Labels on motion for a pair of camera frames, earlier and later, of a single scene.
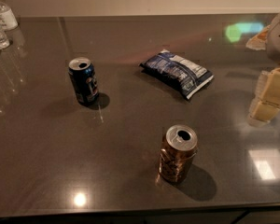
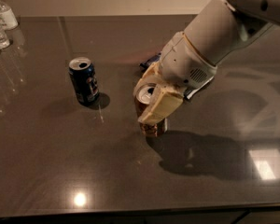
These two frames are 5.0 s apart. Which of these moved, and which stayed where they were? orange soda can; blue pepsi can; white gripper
Moved: white gripper; orange soda can
Stayed: blue pepsi can
